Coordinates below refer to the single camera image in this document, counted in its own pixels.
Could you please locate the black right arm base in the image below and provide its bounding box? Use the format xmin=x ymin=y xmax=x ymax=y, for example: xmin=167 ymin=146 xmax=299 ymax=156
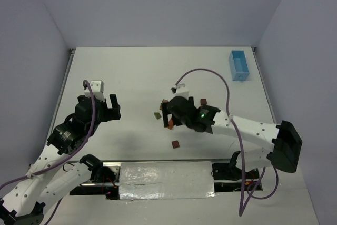
xmin=211 ymin=163 xmax=260 ymax=193

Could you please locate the silver reflective tape sheet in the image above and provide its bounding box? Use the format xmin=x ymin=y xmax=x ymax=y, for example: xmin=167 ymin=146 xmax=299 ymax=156
xmin=118 ymin=161 xmax=215 ymax=200

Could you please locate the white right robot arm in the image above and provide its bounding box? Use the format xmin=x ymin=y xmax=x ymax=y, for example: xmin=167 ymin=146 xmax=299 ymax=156
xmin=160 ymin=96 xmax=303 ymax=180

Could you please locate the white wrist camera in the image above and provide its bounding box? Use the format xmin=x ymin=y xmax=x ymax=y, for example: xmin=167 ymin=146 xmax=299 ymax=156
xmin=84 ymin=80 xmax=105 ymax=101
xmin=171 ymin=84 xmax=189 ymax=100

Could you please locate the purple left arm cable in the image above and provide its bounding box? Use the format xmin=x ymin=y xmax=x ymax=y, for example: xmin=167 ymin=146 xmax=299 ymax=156
xmin=0 ymin=79 xmax=96 ymax=225

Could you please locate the orange wood arch block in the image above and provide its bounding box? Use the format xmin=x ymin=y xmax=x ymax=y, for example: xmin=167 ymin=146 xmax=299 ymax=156
xmin=167 ymin=117 xmax=174 ymax=130

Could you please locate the blue plastic box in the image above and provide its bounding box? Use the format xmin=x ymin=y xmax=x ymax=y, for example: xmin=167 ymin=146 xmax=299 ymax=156
xmin=229 ymin=50 xmax=250 ymax=82

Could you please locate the green wood triangle block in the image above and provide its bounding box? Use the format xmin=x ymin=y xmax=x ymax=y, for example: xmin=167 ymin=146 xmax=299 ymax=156
xmin=154 ymin=112 xmax=162 ymax=120

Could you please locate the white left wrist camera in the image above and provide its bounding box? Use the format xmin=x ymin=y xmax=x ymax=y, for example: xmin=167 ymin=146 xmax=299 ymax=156
xmin=84 ymin=80 xmax=105 ymax=101

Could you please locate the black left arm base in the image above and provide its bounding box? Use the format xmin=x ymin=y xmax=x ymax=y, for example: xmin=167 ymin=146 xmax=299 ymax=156
xmin=70 ymin=159 xmax=120 ymax=200

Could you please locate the reddish brown wood cube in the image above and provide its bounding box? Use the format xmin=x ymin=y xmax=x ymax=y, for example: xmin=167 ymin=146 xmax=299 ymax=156
xmin=172 ymin=140 xmax=180 ymax=149

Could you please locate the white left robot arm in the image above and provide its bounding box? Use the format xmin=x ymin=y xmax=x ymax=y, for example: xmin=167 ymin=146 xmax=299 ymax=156
xmin=1 ymin=94 xmax=121 ymax=224

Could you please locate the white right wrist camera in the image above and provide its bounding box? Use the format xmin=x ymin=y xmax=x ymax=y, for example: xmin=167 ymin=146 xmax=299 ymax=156
xmin=171 ymin=84 xmax=189 ymax=100

